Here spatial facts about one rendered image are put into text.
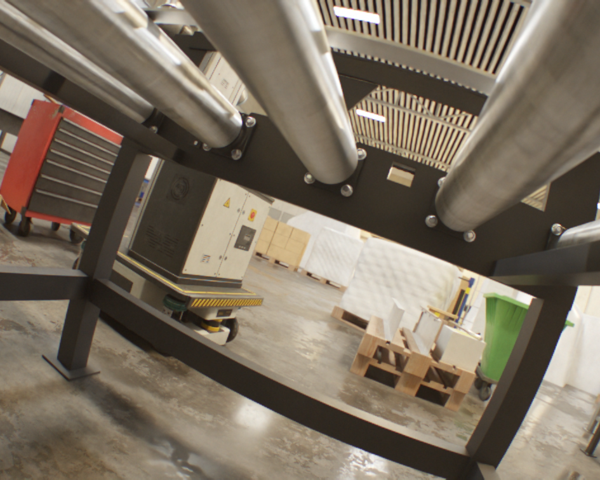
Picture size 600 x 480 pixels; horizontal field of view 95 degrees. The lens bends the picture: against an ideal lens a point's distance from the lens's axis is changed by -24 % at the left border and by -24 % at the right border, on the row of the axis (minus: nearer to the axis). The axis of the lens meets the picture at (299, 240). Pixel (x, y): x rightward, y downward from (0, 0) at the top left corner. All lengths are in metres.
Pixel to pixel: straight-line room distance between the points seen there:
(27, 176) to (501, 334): 3.73
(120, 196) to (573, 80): 1.05
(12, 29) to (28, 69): 0.14
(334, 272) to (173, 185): 7.52
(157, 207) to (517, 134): 1.52
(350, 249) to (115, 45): 8.54
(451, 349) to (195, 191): 1.85
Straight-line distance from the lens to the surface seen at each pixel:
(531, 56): 0.27
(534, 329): 0.87
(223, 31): 0.33
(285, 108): 0.45
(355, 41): 0.47
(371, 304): 4.20
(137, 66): 0.61
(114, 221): 1.11
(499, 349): 3.17
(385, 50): 0.47
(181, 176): 1.62
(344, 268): 8.89
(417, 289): 4.03
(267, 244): 9.11
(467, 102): 0.93
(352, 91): 0.94
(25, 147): 2.86
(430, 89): 0.93
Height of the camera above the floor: 0.65
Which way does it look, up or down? 1 degrees up
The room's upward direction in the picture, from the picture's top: 21 degrees clockwise
